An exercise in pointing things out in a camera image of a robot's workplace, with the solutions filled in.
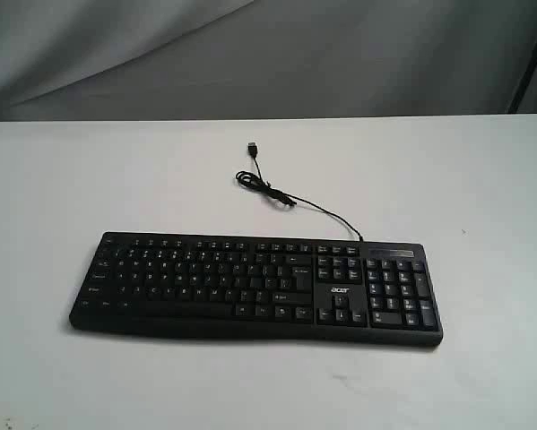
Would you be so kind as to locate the black acer keyboard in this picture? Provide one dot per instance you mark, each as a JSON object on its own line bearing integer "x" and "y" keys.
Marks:
{"x": 257, "y": 288}

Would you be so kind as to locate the grey backdrop cloth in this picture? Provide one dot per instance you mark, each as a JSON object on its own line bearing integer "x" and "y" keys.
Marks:
{"x": 177, "y": 60}

